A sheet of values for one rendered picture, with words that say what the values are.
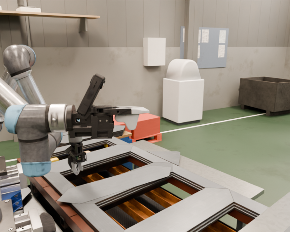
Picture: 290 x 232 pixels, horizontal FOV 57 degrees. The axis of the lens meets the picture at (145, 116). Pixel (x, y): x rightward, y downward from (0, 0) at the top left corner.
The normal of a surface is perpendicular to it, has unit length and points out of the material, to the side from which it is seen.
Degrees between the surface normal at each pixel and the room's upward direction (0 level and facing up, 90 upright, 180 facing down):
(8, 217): 0
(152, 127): 90
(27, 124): 92
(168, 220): 0
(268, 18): 90
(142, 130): 90
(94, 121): 82
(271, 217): 0
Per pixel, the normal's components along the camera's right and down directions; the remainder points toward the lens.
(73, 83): 0.50, 0.22
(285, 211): 0.00, -0.97
